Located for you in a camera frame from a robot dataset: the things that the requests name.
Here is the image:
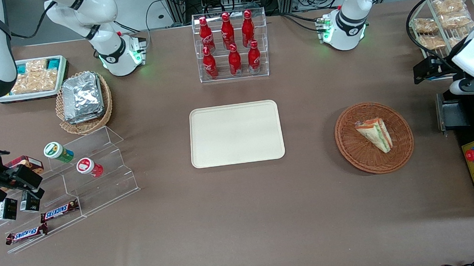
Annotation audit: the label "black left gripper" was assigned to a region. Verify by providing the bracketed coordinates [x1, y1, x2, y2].
[412, 55, 448, 85]

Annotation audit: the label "triangular sandwich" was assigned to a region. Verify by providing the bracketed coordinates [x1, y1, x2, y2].
[354, 116, 394, 156]

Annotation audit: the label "white snack tray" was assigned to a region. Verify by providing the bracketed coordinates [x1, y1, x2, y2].
[0, 55, 71, 104]

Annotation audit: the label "oval tan wicker basket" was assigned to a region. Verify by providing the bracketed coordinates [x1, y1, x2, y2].
[53, 69, 116, 137]

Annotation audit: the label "round brown wicker basket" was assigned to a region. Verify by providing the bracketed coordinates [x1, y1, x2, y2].
[332, 99, 417, 178]

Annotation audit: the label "cream rectangular tray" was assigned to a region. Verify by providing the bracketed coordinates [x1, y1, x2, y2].
[187, 99, 287, 169]

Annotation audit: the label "small black box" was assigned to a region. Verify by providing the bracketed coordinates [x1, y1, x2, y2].
[0, 197, 20, 222]
[19, 192, 42, 214]

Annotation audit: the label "brown red chocolate box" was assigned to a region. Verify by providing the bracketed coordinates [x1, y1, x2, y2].
[4, 154, 45, 177]

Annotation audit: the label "Snickers chocolate bar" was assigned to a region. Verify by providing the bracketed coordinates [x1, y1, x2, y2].
[39, 199, 81, 224]
[4, 223, 50, 246]

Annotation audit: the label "green lidded snack cup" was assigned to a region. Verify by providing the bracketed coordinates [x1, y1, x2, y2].
[43, 140, 75, 165]

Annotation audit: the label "red lidded snack cup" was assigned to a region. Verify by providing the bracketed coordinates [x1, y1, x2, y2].
[75, 156, 105, 180]

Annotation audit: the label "clear acrylic stepped stand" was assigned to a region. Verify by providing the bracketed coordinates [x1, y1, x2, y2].
[0, 123, 145, 255]

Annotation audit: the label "clear bag of crackers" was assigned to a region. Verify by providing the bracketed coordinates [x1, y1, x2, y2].
[8, 58, 60, 96]

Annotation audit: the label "silver foil packs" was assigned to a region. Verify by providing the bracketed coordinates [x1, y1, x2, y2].
[60, 70, 107, 126]

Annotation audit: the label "red cola bottle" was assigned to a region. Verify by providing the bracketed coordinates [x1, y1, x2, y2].
[246, 40, 263, 75]
[227, 43, 243, 78]
[240, 9, 256, 48]
[220, 11, 236, 51]
[201, 46, 220, 81]
[198, 16, 217, 54]

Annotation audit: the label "clear acrylic bottle rack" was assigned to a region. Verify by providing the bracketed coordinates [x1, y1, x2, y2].
[191, 7, 272, 84]

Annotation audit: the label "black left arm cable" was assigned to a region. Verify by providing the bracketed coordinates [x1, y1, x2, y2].
[404, 0, 474, 78]

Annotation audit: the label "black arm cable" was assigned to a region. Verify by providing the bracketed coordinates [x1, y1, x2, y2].
[404, 0, 474, 78]
[6, 0, 62, 41]

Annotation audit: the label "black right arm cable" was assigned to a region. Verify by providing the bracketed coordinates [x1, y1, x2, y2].
[6, 0, 62, 41]

